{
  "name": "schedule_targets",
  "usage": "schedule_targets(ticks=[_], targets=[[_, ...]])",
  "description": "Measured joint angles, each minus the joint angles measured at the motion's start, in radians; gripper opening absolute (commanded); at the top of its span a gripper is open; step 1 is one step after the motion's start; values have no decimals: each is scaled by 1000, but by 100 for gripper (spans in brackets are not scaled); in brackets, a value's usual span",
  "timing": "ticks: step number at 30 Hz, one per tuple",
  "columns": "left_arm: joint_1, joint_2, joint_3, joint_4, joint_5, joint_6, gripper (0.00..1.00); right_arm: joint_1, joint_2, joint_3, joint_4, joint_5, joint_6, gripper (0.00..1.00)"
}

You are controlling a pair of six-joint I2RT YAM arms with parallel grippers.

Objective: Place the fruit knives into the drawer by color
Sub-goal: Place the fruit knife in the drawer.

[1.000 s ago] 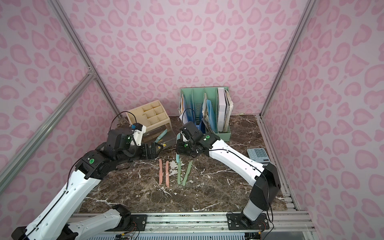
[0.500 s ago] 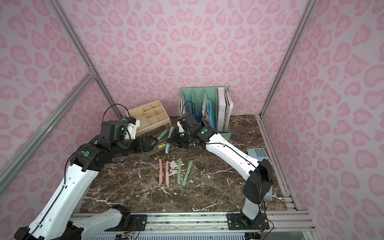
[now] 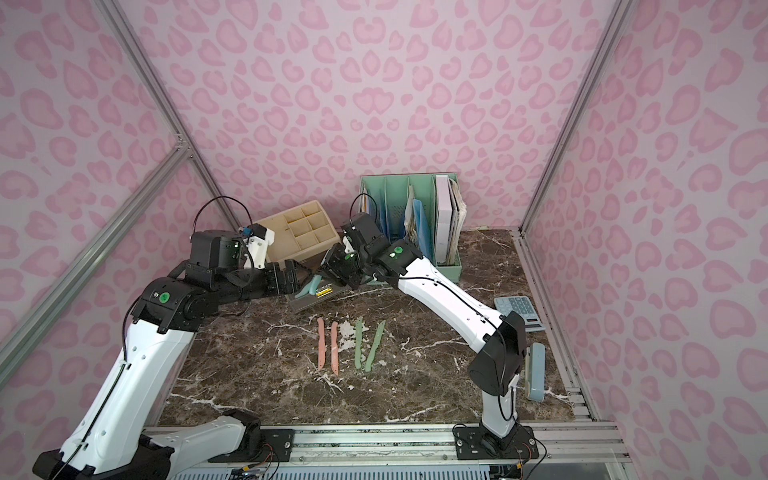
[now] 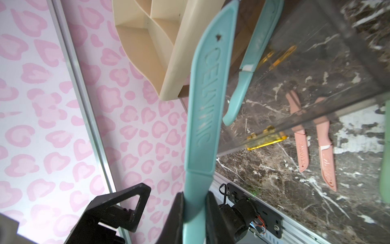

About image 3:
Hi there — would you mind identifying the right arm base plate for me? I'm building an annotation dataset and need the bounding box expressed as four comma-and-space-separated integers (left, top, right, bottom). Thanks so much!
452, 424, 540, 463

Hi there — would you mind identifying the green knife left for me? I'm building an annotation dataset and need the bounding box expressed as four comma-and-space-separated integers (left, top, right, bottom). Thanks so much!
354, 316, 364, 370

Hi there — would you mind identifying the beige desktop drawer organizer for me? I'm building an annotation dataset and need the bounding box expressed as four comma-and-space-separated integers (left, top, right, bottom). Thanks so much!
257, 200, 341, 280

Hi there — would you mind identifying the blue folder in rack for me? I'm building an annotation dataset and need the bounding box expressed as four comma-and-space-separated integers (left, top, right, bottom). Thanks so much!
412, 199, 434, 262

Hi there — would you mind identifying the green knife right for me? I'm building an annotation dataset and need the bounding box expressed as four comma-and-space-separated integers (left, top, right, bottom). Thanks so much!
364, 321, 386, 372

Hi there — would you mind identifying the drawer with gold handle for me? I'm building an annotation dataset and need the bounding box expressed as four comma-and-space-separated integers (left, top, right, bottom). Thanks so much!
288, 274, 351, 313

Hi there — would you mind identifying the pink knife right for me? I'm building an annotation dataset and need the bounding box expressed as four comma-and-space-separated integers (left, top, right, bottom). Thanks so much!
330, 321, 340, 376

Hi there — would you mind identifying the teal knife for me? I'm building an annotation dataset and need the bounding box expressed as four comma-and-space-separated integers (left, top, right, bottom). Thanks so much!
294, 274, 323, 300

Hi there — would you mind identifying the grey blue calculator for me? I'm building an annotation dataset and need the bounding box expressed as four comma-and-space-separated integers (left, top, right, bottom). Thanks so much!
494, 296, 545, 333

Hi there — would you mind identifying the aluminium front rail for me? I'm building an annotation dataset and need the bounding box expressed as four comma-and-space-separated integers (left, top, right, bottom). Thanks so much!
137, 419, 631, 475

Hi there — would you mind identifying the green file organizer rack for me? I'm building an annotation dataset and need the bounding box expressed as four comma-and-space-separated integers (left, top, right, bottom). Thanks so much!
360, 173, 467, 282

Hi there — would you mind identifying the green knife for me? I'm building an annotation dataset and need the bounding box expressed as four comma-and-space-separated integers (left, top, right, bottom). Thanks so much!
364, 321, 386, 372
354, 316, 364, 370

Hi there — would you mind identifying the pink knife left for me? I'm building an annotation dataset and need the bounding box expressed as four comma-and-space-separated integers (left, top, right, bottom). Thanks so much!
317, 317, 326, 370

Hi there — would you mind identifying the white book in rack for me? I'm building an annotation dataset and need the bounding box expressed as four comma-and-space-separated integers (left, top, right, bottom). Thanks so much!
434, 175, 454, 265

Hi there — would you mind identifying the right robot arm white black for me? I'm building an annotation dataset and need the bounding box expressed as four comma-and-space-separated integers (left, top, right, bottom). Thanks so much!
321, 213, 527, 454

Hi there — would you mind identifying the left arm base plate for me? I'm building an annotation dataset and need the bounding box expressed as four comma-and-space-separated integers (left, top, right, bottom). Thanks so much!
242, 428, 296, 463

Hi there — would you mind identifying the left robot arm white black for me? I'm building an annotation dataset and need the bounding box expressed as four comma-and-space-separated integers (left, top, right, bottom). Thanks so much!
33, 224, 299, 479

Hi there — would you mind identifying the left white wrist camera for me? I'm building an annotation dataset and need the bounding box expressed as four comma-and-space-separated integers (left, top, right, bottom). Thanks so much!
242, 223, 275, 269

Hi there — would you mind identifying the pink knife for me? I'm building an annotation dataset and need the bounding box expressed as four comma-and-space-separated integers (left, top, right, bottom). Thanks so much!
317, 317, 326, 370
330, 321, 340, 376

